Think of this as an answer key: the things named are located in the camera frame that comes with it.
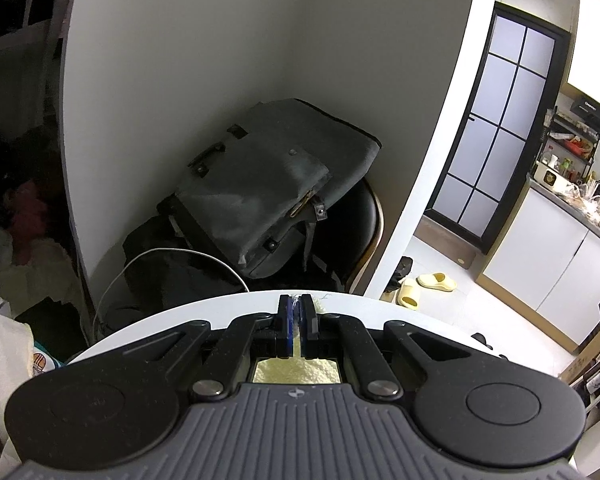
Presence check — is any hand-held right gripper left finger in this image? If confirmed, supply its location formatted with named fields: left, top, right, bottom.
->
left=124, top=293, right=297, bottom=402

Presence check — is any black backpack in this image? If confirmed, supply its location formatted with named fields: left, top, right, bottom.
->
left=121, top=214, right=247, bottom=312

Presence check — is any yellow slipper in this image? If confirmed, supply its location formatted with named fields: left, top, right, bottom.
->
left=417, top=272, right=458, bottom=292
left=396, top=280, right=421, bottom=310

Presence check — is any white cable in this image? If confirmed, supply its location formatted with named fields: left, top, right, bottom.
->
left=92, top=247, right=249, bottom=347

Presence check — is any white kitchen counter cabinet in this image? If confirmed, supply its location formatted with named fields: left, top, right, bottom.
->
left=476, top=174, right=600, bottom=357

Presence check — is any black chair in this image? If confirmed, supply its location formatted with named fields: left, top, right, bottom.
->
left=300, top=179, right=385, bottom=294

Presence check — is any yellow towel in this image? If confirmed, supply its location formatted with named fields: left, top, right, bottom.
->
left=250, top=291, right=342, bottom=385

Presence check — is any black shoe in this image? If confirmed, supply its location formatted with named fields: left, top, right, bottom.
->
left=384, top=256, right=414, bottom=294

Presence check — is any white upper kitchen cabinet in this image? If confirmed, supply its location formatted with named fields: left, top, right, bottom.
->
left=565, top=0, right=600, bottom=107

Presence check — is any black kitchen shelf rack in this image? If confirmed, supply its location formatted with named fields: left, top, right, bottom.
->
left=534, top=106, right=600, bottom=187

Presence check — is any black range hood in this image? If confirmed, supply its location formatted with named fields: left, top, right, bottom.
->
left=569, top=94, right=600, bottom=129

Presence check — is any black framed glass door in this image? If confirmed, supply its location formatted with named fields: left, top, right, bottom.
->
left=424, top=2, right=572, bottom=257

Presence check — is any pile of clothes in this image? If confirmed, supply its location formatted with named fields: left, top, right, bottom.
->
left=0, top=125, right=83, bottom=321

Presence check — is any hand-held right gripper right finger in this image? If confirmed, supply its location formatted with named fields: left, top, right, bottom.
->
left=299, top=293, right=474, bottom=402

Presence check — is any white box with yellow label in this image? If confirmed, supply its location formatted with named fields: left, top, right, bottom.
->
left=533, top=162, right=572, bottom=194

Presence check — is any white plastic bag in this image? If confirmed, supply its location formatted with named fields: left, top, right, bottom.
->
left=0, top=299, right=67, bottom=413

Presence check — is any grey canvas bag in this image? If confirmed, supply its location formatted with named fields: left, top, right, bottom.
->
left=172, top=98, right=383, bottom=282

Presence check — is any brown door mat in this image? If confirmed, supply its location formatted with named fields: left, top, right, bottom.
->
left=414, top=219, right=482, bottom=272

